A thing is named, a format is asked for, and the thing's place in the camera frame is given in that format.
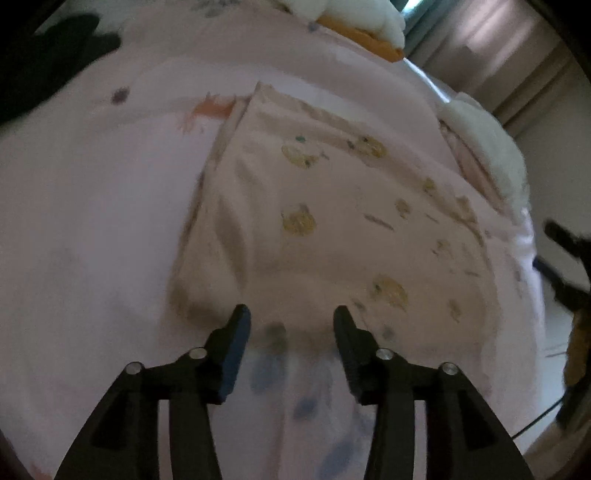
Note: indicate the orange folded cloth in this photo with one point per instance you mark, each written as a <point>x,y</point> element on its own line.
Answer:
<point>369,39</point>

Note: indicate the beige side curtain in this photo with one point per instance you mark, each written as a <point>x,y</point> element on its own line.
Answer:
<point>489,50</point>

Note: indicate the white folded cloth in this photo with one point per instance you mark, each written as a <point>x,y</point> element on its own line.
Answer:
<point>491,147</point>

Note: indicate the pink bear print baby garment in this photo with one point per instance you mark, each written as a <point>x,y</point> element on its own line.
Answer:
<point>332,221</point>

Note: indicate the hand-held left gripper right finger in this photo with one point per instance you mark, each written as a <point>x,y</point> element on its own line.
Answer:
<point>351,344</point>

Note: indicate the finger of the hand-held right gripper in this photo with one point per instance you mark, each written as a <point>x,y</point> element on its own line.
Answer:
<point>570,295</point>
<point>565,240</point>

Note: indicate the white fluffy blanket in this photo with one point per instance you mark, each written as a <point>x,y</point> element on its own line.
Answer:
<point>355,16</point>

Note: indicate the pink printed blanket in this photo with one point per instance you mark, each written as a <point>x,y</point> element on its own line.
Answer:
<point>92,230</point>

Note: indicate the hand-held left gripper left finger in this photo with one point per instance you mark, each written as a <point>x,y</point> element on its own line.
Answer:
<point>233,344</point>

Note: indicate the pink folded cloth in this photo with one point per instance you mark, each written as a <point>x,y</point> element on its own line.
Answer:
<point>464,152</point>

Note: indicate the black garment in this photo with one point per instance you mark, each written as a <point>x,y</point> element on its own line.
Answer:
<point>41,64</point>

